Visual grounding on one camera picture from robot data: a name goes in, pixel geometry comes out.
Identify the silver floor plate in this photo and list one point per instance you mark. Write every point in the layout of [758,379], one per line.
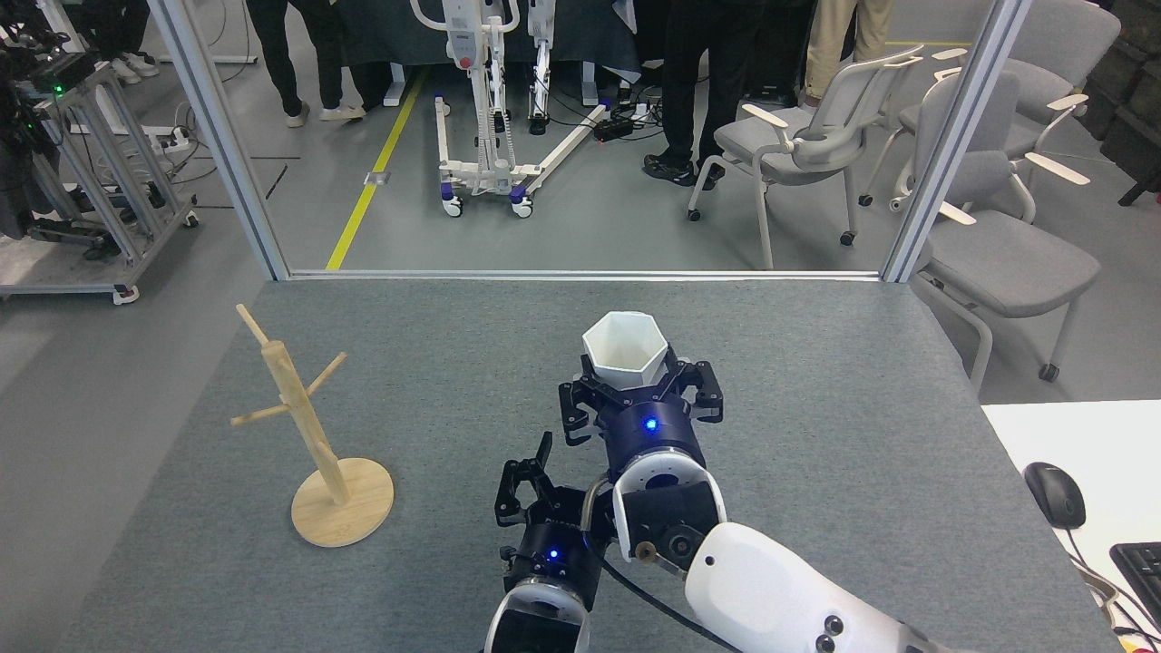
[377,179]

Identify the black computer mouse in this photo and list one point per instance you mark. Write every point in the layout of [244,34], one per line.
[1055,494]

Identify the person with white shoes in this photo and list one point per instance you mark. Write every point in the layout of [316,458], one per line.
[136,65]

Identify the silver metal cart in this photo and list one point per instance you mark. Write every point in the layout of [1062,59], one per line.
[127,181]

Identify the silver aluminium post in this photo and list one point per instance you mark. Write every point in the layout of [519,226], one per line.
[218,136]
[952,145]

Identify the wooden cup rack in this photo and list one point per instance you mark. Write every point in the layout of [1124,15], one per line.
[340,517]

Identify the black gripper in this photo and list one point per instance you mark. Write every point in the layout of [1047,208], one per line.
[549,553]
[648,431]

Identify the white hexagonal cup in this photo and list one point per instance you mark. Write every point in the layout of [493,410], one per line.
[626,349]

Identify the black power strip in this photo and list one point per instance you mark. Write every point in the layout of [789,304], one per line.
[613,129]

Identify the white power strip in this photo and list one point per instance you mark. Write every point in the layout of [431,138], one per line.
[168,139]

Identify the grey padded chair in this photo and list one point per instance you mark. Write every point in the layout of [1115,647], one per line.
[1007,263]
[1061,45]

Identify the black box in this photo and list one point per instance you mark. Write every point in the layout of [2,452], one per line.
[782,63]

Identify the black storage crates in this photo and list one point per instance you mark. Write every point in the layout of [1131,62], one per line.
[1129,91]

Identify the black keyboard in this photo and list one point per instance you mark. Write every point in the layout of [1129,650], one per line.
[1141,576]

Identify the person in beige trousers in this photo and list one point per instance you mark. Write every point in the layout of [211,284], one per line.
[839,36]

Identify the black machine with green light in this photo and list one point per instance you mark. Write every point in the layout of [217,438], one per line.
[18,136]

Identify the white stand on wheels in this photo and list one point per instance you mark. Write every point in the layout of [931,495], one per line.
[479,91]

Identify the person in black trousers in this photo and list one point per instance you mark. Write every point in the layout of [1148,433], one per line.
[290,45]

